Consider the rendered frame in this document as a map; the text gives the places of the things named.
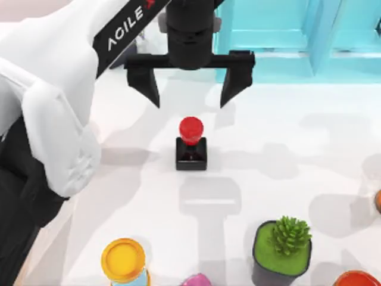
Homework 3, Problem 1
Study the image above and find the light blue rack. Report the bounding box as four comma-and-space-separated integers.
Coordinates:
213, 0, 381, 85

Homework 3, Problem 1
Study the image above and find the red stamp on black base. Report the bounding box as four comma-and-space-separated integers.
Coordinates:
174, 116, 208, 172

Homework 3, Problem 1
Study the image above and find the green plant in black pot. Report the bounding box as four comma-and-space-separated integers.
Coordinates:
251, 215, 313, 286

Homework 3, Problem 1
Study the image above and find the yellow capped bottle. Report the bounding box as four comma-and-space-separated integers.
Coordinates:
100, 237, 151, 286

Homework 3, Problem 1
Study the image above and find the pink object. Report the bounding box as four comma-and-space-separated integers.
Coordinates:
178, 272, 213, 286

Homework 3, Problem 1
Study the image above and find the red and orange cup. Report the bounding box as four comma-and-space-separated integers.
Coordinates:
332, 269, 381, 286

